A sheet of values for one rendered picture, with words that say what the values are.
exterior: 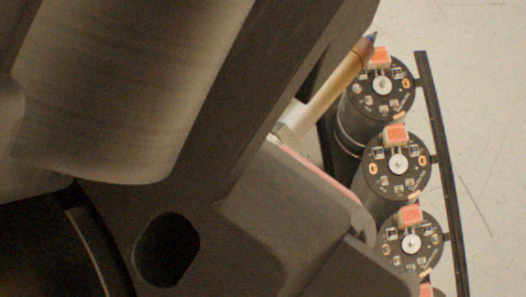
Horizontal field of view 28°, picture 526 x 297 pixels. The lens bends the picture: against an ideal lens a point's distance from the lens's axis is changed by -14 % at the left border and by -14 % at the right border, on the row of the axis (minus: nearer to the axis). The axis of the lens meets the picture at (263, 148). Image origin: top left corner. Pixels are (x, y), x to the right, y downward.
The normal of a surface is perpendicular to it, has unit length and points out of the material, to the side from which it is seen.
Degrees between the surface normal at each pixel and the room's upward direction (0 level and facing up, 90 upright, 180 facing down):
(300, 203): 63
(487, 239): 0
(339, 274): 27
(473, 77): 0
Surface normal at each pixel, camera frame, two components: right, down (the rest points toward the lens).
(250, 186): 0.55, -0.82
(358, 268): -0.22, 0.06
